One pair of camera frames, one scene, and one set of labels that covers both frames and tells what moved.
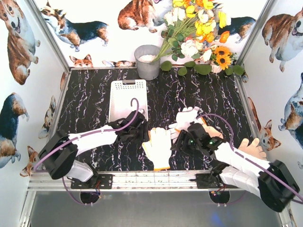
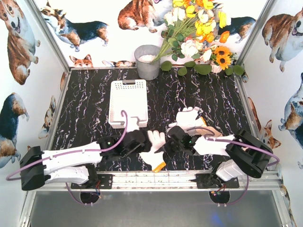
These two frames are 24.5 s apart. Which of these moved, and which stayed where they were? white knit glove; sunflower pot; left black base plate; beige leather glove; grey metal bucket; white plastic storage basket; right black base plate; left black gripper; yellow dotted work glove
Moved: left black gripper; white knit glove; yellow dotted work glove
Stayed: right black base plate; grey metal bucket; sunflower pot; beige leather glove; left black base plate; white plastic storage basket
